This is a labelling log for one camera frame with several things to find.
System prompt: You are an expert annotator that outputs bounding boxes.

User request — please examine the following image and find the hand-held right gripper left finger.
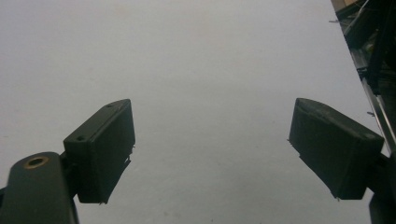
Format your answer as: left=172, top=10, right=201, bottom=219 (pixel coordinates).
left=63, top=98, right=136, bottom=205

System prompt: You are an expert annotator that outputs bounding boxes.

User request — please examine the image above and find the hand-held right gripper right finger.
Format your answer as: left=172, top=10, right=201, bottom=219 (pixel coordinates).
left=288, top=97, right=386, bottom=201

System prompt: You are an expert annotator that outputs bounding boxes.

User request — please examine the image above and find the metal stand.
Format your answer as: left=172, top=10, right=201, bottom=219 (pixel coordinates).
left=329, top=0, right=396, bottom=158

